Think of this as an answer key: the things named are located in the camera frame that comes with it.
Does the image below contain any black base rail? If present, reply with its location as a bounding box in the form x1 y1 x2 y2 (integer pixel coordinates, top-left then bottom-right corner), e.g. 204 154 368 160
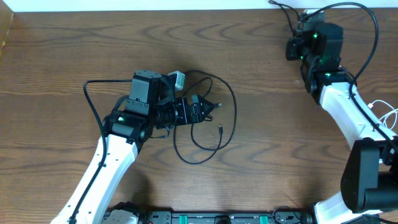
101 202 316 224

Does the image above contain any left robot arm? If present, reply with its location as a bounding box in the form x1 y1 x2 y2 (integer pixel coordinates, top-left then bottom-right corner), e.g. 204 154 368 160
53 70 217 223

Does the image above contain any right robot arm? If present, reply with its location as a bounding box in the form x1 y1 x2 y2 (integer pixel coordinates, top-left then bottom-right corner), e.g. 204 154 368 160
286 22 397 223

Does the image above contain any black USB cable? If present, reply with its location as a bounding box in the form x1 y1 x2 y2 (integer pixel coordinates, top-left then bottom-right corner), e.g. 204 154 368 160
268 0 300 37
172 69 238 166

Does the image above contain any right camera black cable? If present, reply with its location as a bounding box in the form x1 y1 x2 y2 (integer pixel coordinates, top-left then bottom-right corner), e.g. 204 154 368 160
304 1 398 147

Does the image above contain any white USB cable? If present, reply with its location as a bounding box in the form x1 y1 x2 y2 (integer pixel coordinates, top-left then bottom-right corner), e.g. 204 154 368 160
367 99 398 131

